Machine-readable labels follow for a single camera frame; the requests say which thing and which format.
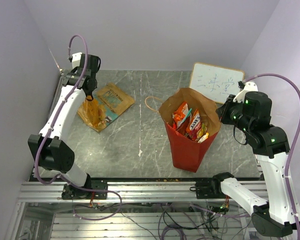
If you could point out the small whiteboard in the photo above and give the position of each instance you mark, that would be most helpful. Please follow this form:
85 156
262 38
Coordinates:
215 82

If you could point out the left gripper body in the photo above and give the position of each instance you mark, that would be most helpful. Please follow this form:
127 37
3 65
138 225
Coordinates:
96 84

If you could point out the orange chips bag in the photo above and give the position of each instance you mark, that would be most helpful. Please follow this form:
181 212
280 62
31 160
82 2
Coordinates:
95 112

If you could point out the aluminium frame rail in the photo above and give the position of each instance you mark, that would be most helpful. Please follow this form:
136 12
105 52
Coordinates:
132 210

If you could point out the teal Fox's candy bag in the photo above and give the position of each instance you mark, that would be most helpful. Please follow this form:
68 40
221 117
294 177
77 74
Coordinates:
188 114

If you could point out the orange Fox's fruits bag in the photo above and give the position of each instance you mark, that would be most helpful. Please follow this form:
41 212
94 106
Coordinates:
196 129

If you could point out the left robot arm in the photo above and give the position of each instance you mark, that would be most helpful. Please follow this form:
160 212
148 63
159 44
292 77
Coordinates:
49 148

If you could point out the orange snack packet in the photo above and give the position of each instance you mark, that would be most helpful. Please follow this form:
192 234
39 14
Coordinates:
179 114

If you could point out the kraft kettle chips bag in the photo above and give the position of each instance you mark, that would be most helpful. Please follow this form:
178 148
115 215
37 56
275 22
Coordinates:
115 101

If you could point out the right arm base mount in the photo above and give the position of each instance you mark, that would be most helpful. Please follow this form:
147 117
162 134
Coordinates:
205 190

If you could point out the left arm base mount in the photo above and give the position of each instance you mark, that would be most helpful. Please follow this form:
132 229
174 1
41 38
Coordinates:
97 190

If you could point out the red paper bag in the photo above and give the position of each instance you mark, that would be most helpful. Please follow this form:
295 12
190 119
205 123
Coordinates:
187 154

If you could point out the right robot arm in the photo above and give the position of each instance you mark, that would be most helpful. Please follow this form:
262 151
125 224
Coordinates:
250 111

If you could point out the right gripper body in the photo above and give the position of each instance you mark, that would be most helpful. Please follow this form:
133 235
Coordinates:
232 113

